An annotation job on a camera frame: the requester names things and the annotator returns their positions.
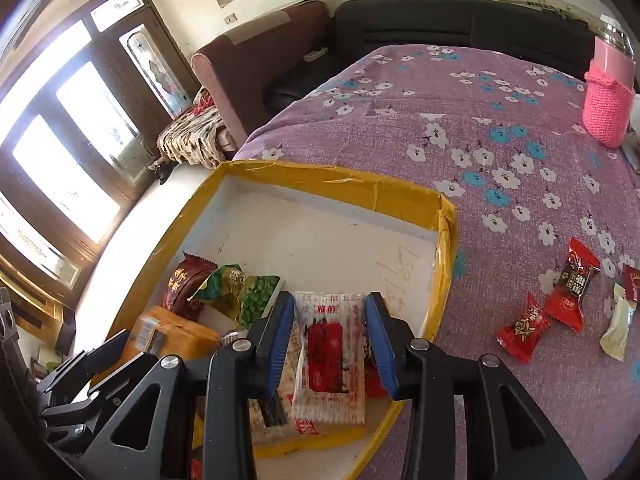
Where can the red dark candy pack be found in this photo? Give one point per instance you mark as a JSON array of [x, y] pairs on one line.
[[183, 283]]

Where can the maroon armchair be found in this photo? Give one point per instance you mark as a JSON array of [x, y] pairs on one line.
[[237, 66]]

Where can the plain cracker pack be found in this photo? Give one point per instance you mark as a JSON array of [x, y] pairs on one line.
[[614, 340]]

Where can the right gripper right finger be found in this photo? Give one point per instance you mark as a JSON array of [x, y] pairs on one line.
[[507, 436]]

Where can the green peas snack pack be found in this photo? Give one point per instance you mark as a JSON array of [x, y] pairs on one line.
[[236, 294]]

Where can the yellow snack bag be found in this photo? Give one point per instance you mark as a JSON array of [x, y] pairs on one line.
[[161, 332]]

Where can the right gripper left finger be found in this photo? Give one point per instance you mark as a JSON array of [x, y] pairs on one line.
[[150, 435]]

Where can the black sofa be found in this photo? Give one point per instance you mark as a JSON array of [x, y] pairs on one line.
[[361, 26]]

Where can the yellow cardboard tray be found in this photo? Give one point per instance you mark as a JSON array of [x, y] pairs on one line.
[[321, 229]]

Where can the pink knit-sleeved bottle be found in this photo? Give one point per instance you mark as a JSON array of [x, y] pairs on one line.
[[610, 84]]

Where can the patterned blanket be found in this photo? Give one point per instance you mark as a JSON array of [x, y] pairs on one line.
[[198, 136]]

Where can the small red candy packet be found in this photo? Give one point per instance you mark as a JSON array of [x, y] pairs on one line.
[[521, 338]]

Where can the red dark candy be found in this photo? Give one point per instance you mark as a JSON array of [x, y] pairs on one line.
[[372, 380]]

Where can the wooden glass door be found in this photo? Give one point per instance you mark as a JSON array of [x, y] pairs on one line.
[[80, 117]]

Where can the red twisted candy pack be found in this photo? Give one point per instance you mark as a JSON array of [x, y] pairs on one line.
[[564, 303]]

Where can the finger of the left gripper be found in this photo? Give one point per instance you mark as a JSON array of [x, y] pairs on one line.
[[63, 384], [83, 420]]

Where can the dark red Golden wafer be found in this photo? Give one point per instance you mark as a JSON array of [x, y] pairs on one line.
[[631, 278]]

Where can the white red sachet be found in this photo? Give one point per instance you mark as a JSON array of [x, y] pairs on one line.
[[330, 387]]

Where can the purple floral tablecloth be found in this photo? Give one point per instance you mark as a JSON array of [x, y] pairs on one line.
[[503, 140]]

